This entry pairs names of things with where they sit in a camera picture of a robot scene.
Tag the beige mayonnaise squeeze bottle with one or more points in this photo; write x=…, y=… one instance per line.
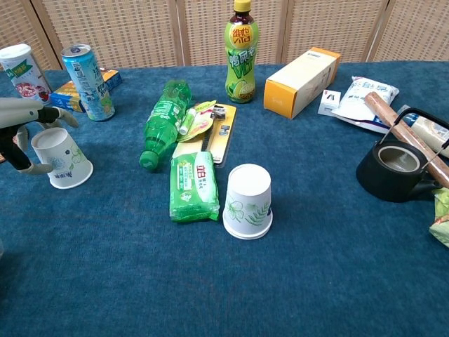
x=432, y=130

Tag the green plastic soda bottle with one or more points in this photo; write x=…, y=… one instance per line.
x=163, y=123

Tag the yellow razor blister pack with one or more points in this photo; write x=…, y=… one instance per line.
x=224, y=135

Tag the lemon tea bottle yellow cap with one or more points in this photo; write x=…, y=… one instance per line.
x=240, y=63

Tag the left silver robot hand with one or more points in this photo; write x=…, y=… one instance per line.
x=17, y=110

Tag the lip balm blister pack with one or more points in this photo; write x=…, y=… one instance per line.
x=200, y=123

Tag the white salt bag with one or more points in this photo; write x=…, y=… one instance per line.
x=358, y=102

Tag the brown wooden stick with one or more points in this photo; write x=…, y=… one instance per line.
x=382, y=109

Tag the white paper cup green print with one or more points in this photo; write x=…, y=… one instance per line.
x=66, y=161
x=247, y=237
x=249, y=194

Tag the light blue beverage can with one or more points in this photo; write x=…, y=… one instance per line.
x=89, y=84

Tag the green wet wipes pack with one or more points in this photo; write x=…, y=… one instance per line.
x=193, y=186

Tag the long orange and cream box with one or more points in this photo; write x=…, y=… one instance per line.
x=298, y=84

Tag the yellow-green snack packet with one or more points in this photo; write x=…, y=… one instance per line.
x=441, y=217

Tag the orange and blue carton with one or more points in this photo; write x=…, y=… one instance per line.
x=66, y=95

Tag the bamboo folding screen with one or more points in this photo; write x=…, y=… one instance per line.
x=140, y=31

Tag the black tape roll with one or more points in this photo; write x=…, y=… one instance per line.
x=379, y=182

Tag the small white box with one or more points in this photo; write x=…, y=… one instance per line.
x=329, y=102

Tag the white lidded snack canister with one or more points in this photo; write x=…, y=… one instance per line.
x=24, y=73

